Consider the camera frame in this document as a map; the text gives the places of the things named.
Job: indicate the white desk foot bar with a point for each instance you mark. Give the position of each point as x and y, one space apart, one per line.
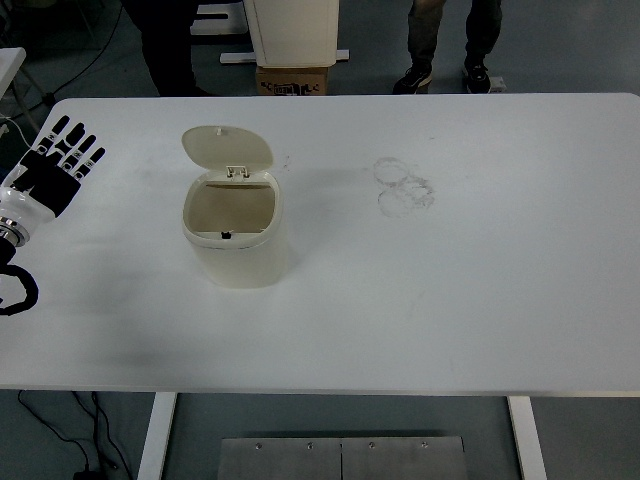
497 84
235 58
210 27

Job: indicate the large cream trash bin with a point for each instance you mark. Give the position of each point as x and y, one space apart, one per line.
295 30

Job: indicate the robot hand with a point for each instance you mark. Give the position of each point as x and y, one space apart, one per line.
42 197

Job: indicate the black power adapter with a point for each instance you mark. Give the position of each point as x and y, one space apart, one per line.
86 475

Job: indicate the white side table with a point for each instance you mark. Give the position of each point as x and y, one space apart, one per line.
10 62

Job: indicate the white table leg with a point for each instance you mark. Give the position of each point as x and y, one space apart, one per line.
157 435
525 435

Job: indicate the printed cardboard box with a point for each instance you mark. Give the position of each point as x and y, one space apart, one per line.
292 80

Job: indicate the grey metal plate with screws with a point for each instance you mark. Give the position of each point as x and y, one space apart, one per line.
345 460

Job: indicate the person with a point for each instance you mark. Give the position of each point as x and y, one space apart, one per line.
170 50
425 30

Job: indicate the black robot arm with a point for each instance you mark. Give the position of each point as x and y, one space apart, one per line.
10 231

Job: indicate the small cream lidded trash bin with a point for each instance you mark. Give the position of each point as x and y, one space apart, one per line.
240 260

